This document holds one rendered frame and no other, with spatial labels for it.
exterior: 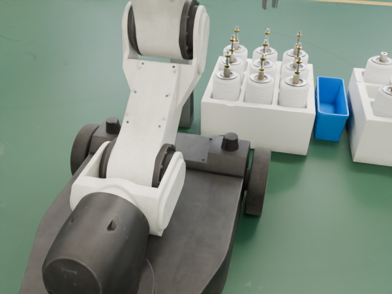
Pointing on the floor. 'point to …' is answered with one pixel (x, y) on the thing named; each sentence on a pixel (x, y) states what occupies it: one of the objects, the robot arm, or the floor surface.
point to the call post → (186, 121)
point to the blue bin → (330, 108)
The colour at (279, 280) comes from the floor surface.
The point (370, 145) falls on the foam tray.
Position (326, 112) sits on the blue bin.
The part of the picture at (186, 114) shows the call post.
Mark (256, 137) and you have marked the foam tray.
